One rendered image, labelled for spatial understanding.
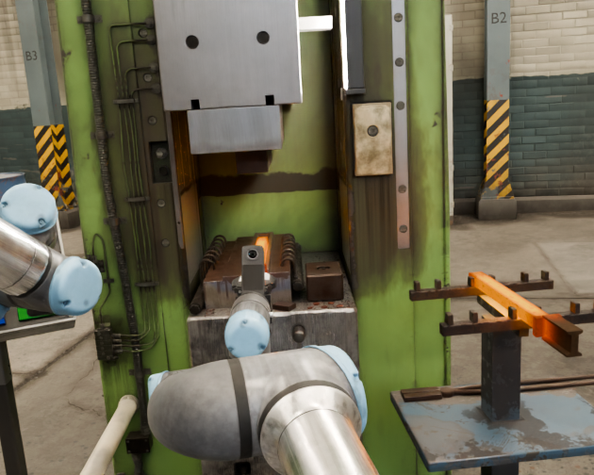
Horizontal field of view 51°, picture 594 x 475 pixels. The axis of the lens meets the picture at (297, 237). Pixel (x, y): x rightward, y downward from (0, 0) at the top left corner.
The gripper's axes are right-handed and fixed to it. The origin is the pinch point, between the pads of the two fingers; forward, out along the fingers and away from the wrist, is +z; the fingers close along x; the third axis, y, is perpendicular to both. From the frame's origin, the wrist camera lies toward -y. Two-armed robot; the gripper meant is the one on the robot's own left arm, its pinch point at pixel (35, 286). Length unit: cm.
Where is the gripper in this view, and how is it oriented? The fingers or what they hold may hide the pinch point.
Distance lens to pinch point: 129.4
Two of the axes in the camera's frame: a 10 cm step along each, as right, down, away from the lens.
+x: -9.0, 1.4, -4.1
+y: -2.7, -9.3, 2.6
